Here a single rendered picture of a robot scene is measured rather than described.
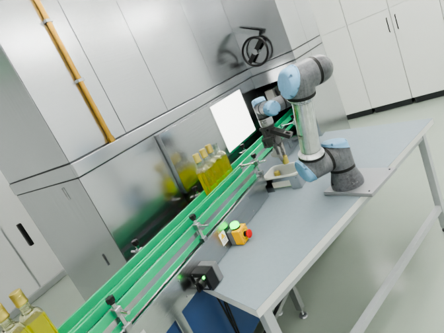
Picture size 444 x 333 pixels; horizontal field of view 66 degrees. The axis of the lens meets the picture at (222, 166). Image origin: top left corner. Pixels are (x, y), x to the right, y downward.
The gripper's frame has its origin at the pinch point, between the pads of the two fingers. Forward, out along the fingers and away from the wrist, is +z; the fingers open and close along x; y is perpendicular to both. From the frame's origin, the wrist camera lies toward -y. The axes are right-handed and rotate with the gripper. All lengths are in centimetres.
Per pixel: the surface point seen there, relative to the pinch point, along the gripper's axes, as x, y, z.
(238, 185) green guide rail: 31.1, 13.1, -1.8
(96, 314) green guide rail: 118, 21, -4
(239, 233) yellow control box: 56, 4, 10
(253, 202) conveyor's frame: 27.6, 11.2, 10.7
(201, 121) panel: 4, 39, -34
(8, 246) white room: 31, 337, 27
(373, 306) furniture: 33, -33, 72
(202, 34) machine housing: -37, 42, -80
